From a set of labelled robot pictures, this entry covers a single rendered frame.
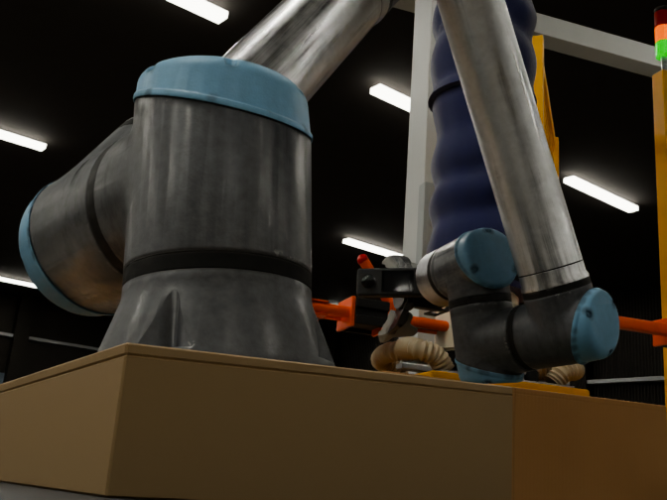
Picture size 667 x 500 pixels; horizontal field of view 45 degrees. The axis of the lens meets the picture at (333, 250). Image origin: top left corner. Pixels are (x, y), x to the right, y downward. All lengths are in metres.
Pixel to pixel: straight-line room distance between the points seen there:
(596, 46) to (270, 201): 4.17
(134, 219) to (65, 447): 0.24
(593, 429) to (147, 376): 1.27
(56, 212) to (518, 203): 0.57
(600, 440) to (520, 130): 0.73
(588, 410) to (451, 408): 1.07
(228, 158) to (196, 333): 0.14
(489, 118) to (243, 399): 0.71
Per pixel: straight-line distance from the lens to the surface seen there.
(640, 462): 1.67
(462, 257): 1.15
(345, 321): 1.57
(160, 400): 0.41
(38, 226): 0.81
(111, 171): 0.70
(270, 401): 0.45
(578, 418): 1.58
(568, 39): 4.63
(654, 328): 1.61
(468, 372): 1.15
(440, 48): 1.87
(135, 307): 0.60
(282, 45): 0.98
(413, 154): 2.99
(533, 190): 1.06
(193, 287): 0.58
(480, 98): 1.08
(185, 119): 0.63
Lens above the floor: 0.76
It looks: 16 degrees up
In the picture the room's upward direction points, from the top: 4 degrees clockwise
